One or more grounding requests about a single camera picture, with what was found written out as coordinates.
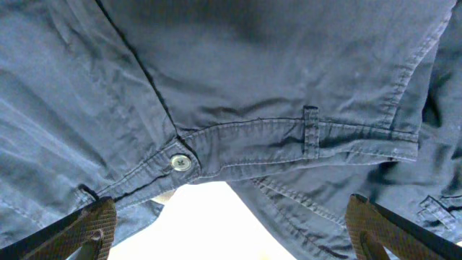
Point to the navy blue shorts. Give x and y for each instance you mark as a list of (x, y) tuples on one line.
[(295, 105)]

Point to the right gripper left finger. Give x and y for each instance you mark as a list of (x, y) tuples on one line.
[(87, 233)]

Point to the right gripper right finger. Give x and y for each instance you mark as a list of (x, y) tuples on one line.
[(375, 230)]

